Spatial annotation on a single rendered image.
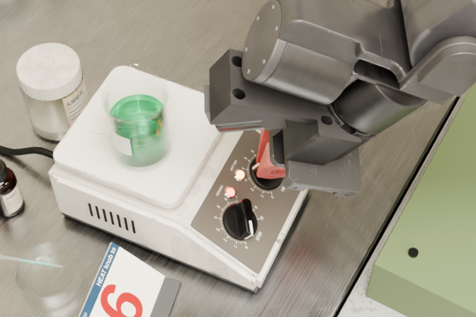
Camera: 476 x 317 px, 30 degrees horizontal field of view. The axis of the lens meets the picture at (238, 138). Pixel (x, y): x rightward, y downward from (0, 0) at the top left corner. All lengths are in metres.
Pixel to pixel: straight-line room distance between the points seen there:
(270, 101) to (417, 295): 0.22
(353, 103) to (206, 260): 0.21
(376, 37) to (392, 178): 0.29
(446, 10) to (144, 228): 0.34
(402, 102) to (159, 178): 0.23
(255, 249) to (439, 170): 0.17
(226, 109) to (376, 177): 0.27
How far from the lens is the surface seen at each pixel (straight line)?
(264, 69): 0.57
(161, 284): 0.78
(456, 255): 0.75
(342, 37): 0.57
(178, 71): 0.93
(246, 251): 0.75
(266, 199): 0.78
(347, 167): 0.70
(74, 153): 0.76
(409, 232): 0.75
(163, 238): 0.76
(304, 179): 0.67
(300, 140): 0.65
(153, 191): 0.73
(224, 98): 0.61
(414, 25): 0.57
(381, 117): 0.62
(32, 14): 1.01
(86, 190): 0.76
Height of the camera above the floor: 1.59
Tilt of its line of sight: 52 degrees down
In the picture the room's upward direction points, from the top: straight up
